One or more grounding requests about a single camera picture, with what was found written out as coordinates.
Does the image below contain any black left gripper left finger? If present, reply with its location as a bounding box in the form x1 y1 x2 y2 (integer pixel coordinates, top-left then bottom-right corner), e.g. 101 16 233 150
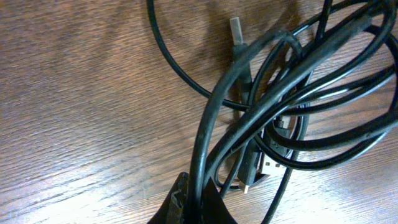
148 172 188 224

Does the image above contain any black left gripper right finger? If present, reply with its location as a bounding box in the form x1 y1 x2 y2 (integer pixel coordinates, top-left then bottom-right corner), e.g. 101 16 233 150
202 179 237 224

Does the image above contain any thin black cable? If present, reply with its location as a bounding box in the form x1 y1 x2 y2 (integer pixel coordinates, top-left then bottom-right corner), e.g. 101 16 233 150
146 0 398 224

